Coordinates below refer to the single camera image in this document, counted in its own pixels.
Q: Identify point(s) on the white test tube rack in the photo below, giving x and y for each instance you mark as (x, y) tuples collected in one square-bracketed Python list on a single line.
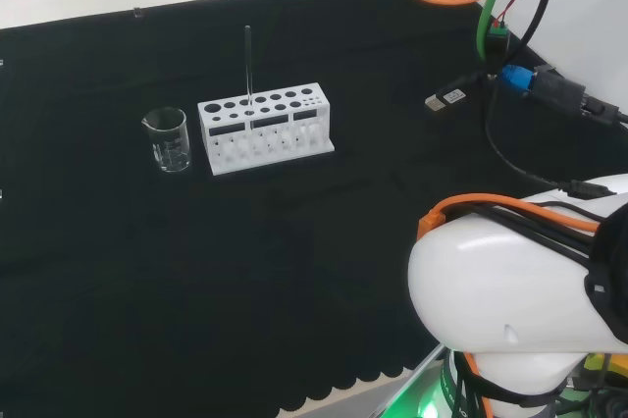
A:
[(267, 158)]

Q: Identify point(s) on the metal base plate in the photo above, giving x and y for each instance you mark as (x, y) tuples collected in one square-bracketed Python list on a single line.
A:
[(378, 401)]

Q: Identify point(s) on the black serial adapter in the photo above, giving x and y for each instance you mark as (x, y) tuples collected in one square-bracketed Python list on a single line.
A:
[(559, 91)]

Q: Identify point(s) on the yellow stop button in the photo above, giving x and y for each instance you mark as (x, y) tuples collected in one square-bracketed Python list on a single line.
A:
[(596, 364)]

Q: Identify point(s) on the clear glass beaker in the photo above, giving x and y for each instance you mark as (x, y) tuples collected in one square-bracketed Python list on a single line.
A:
[(169, 143)]

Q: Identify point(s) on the clear glass rod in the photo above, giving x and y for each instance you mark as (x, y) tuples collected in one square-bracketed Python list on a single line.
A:
[(248, 65)]

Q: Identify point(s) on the black bench cloth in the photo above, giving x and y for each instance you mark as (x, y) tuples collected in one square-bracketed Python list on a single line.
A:
[(147, 266)]

